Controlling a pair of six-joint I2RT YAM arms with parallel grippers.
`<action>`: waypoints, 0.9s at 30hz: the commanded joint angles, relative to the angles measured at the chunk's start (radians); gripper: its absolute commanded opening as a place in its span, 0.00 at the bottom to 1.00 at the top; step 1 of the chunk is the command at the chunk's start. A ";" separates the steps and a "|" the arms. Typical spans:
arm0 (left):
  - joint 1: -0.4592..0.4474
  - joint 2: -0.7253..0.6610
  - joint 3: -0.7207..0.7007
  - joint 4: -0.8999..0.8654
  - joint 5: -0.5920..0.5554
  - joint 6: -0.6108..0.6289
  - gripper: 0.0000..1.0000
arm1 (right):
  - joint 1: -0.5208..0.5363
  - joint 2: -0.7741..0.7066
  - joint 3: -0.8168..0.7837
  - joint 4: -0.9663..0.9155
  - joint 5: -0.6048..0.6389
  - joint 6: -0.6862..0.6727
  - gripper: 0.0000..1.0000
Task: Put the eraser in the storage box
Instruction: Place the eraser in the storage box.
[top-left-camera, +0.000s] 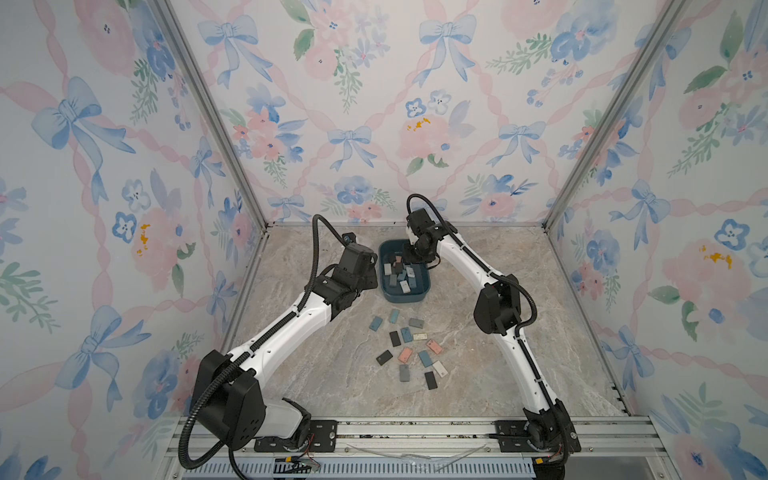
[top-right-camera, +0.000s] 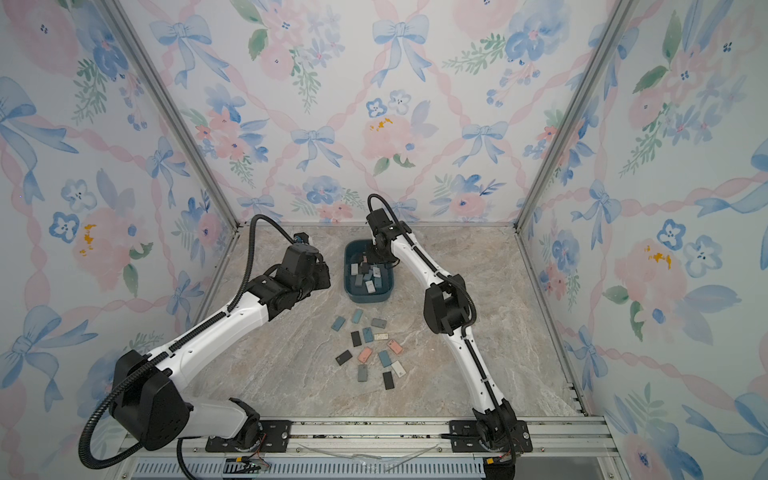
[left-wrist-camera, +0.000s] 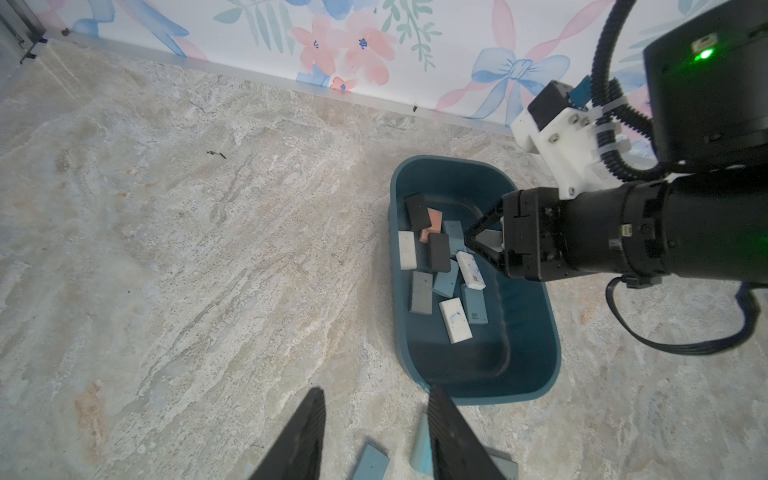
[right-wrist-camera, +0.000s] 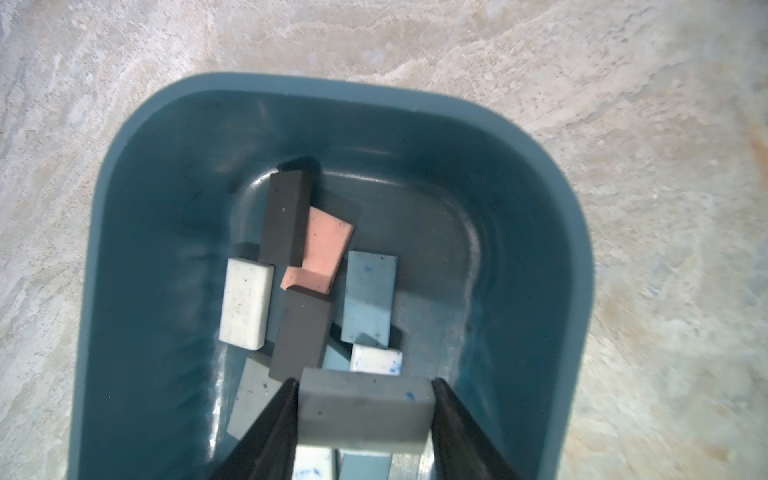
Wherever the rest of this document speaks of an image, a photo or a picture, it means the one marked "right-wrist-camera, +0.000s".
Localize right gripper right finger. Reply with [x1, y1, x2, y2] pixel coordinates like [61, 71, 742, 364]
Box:
[431, 378, 520, 480]

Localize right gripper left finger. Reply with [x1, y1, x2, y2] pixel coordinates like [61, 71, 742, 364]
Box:
[210, 378, 299, 480]

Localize white eraser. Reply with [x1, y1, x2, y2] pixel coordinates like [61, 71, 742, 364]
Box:
[291, 445, 337, 480]
[350, 344, 403, 376]
[219, 258, 274, 351]

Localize grey eraser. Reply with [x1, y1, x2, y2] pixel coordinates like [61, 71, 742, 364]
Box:
[227, 351, 282, 440]
[297, 368, 436, 455]

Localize blue eraser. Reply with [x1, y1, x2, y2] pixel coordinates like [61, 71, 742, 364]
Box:
[322, 338, 351, 371]
[339, 453, 392, 480]
[341, 251, 398, 348]

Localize black eraser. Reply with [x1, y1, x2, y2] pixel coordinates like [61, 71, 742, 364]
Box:
[269, 286, 333, 382]
[258, 170, 314, 267]

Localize pink eraser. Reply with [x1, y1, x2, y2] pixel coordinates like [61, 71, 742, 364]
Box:
[280, 207, 354, 295]

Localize dark teal storage box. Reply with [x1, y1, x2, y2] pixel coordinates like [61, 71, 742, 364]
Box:
[67, 73, 594, 479]

